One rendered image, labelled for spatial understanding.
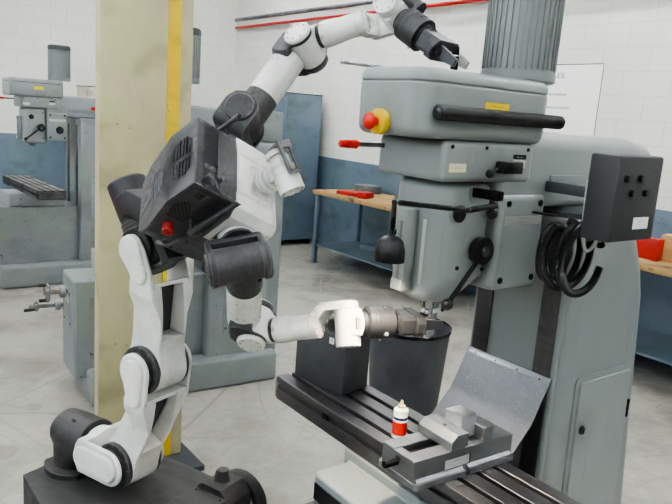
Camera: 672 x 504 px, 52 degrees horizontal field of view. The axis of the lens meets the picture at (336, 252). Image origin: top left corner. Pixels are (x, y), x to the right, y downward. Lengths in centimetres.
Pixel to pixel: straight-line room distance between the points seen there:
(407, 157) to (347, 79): 738
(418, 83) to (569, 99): 518
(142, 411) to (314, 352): 57
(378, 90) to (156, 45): 171
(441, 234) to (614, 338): 77
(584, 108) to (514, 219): 480
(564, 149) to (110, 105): 194
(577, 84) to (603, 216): 497
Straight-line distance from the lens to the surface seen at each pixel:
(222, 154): 171
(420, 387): 387
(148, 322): 201
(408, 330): 182
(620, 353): 232
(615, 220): 176
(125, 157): 318
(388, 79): 165
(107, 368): 337
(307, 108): 914
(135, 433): 217
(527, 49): 190
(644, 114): 632
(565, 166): 202
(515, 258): 190
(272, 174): 171
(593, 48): 666
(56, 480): 246
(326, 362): 222
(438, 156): 165
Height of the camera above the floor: 177
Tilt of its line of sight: 11 degrees down
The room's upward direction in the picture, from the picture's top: 4 degrees clockwise
